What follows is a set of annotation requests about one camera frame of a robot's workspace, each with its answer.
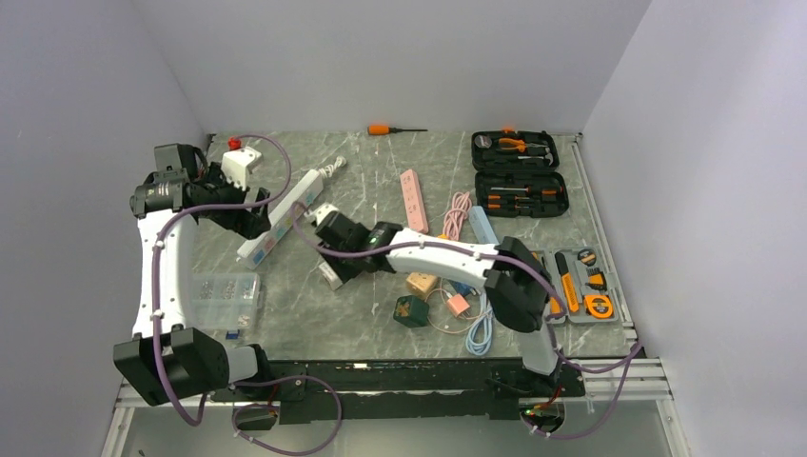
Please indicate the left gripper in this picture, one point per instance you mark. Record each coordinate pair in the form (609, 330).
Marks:
(246, 224)

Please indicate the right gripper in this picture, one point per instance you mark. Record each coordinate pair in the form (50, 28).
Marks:
(344, 271)

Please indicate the white power strip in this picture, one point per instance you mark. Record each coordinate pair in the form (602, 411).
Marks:
(293, 204)

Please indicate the pink power strip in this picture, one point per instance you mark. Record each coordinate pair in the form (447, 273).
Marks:
(413, 202)

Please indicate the beige cube socket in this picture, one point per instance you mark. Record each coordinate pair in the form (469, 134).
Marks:
(421, 284)

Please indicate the green cube socket lion print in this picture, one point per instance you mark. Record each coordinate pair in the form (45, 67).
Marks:
(411, 311)

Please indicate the dark blue cube socket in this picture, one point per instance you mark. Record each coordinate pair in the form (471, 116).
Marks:
(463, 289)

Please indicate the salmon usb charger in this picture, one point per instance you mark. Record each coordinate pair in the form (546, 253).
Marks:
(458, 306)

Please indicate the light blue power strip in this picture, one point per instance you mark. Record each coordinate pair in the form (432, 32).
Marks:
(481, 226)

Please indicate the white cube socket tiger print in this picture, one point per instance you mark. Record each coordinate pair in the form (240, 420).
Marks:
(330, 275)

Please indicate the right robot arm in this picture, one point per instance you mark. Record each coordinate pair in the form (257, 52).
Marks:
(516, 284)

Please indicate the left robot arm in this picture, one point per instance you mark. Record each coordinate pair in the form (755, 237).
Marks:
(167, 356)

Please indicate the clear plastic screw box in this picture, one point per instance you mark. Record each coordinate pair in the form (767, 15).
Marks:
(225, 301)

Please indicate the black tool case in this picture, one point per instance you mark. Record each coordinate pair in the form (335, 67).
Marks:
(511, 185)

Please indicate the orange pliers in case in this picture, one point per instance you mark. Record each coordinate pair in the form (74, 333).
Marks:
(507, 144)

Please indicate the grey tool tray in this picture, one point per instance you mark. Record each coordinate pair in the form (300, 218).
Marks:
(574, 273)

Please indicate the yellow tape measure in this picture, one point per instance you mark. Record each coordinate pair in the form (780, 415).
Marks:
(598, 306)

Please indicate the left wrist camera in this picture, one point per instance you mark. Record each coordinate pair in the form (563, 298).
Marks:
(239, 162)

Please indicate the orange handled screwdriver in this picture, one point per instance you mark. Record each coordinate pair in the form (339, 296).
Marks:
(383, 130)

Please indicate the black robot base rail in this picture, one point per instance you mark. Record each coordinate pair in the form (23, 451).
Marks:
(497, 388)

